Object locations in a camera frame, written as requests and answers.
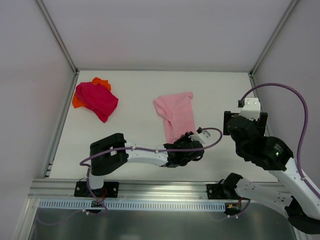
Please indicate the right aluminium frame post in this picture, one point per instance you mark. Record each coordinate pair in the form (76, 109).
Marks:
(274, 35)

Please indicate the magenta folded t shirt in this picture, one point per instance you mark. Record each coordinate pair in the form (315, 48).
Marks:
(97, 98)

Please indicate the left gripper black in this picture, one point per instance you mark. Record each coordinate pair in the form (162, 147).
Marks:
(185, 137)

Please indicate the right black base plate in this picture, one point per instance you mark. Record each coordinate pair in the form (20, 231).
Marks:
(221, 191)

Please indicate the aluminium frame post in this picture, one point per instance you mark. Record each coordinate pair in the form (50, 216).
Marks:
(274, 35)
(56, 35)

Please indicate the white slotted cable duct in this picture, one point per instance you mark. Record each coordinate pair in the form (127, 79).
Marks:
(133, 205)

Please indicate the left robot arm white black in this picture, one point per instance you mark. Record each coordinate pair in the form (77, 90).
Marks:
(112, 152)

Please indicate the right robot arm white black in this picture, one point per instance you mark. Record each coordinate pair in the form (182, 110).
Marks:
(301, 206)

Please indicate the left aluminium frame post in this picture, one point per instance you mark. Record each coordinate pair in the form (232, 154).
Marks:
(56, 35)

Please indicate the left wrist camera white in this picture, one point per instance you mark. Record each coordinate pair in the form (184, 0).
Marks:
(201, 136)

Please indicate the light pink t shirt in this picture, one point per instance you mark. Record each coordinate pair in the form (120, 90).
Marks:
(177, 114)

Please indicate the aluminium mounting rail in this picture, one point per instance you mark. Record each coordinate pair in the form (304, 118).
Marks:
(50, 188)

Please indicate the orange folded t shirt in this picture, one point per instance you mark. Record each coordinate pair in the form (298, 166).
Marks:
(77, 103)

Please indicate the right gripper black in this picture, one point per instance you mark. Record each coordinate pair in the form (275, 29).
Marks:
(227, 122)

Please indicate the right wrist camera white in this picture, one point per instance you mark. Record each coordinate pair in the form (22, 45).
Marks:
(250, 108)

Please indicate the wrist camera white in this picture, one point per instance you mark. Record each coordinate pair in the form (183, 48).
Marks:
(250, 108)
(201, 136)

